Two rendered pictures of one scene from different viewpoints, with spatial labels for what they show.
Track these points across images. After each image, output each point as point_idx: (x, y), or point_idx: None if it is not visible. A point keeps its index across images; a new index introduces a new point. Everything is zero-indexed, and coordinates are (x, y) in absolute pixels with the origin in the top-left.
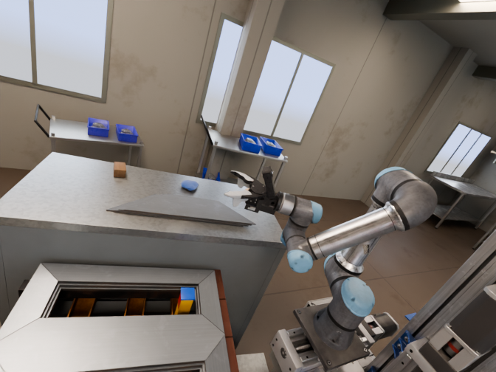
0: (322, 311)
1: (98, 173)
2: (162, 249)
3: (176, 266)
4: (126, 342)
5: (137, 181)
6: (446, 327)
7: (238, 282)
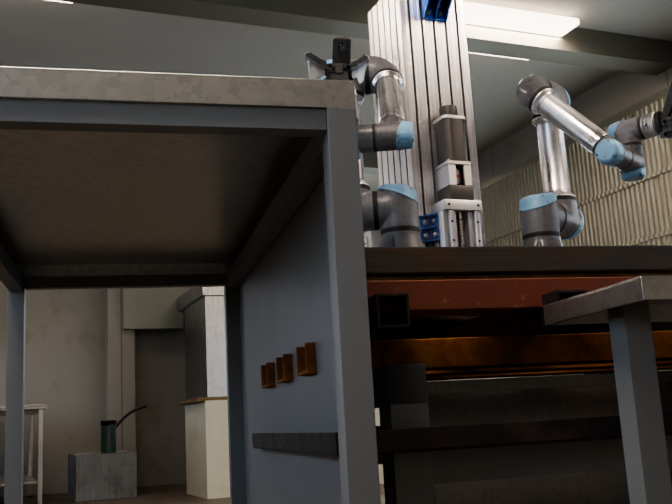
0: (392, 241)
1: (31, 137)
2: (277, 251)
3: (272, 309)
4: None
5: (56, 175)
6: (449, 160)
7: (250, 371)
